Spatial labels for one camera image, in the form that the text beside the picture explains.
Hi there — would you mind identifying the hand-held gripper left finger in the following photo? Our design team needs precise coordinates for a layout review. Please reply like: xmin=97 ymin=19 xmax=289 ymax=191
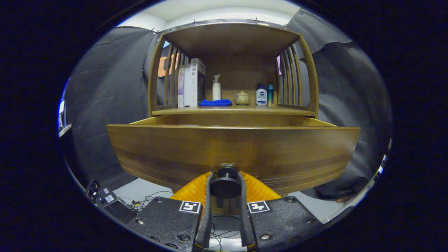
xmin=127 ymin=171 xmax=215 ymax=252

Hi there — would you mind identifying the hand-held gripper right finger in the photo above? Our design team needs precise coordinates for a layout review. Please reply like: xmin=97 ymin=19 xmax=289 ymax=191
xmin=238 ymin=171 xmax=326 ymax=251

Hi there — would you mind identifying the black round drawer knob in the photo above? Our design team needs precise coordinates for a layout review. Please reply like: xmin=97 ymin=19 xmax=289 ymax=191
xmin=209 ymin=163 xmax=243 ymax=200

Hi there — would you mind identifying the wooden countertop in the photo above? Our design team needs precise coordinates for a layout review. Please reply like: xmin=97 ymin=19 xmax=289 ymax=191
xmin=151 ymin=106 xmax=315 ymax=117

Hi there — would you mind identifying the black device with labels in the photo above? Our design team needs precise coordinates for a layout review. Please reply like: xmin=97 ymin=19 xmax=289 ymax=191
xmin=87 ymin=180 xmax=137 ymax=224

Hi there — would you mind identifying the blue folded cloth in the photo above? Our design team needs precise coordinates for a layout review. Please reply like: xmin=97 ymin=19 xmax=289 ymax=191
xmin=199 ymin=99 xmax=233 ymax=106

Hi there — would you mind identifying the beige lidded tea cup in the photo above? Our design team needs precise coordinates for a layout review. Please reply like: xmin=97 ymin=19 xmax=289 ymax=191
xmin=234 ymin=91 xmax=251 ymax=106

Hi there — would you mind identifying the white lotion bottle blue cap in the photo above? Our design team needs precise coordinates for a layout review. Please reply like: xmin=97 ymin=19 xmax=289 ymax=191
xmin=255 ymin=84 xmax=268 ymax=106

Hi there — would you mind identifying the white pump bottle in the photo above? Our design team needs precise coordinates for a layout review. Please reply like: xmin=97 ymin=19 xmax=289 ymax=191
xmin=212 ymin=74 xmax=222 ymax=101

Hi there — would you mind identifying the white thick book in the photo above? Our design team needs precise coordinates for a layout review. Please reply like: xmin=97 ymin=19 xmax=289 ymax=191
xmin=184 ymin=58 xmax=206 ymax=107

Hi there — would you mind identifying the lavender thin book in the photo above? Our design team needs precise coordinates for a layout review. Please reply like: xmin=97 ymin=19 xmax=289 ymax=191
xmin=177 ymin=66 xmax=185 ymax=108

